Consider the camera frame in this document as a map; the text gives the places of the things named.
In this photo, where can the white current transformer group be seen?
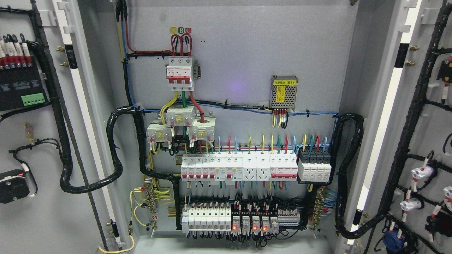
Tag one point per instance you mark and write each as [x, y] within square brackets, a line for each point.
[180, 120]

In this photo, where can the white miniature breaker row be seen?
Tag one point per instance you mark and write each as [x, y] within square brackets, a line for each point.
[212, 167]

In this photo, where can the white socket module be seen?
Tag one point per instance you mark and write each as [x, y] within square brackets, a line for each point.
[256, 166]

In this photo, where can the red white three-pole breaker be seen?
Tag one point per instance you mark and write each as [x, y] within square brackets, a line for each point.
[283, 167]

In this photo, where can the metal mesh power supply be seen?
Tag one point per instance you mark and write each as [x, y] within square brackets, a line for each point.
[283, 91]

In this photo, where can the red white main breaker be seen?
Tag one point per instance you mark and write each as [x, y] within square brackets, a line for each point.
[182, 72]

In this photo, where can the lower white breaker row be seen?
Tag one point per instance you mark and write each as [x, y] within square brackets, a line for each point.
[208, 218]

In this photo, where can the black surge protector block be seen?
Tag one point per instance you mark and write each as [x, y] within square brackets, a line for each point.
[314, 167]

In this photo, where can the black digital power meter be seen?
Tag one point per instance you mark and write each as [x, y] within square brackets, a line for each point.
[21, 87]

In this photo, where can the white rotary selector switch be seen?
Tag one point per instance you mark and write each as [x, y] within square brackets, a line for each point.
[13, 186]

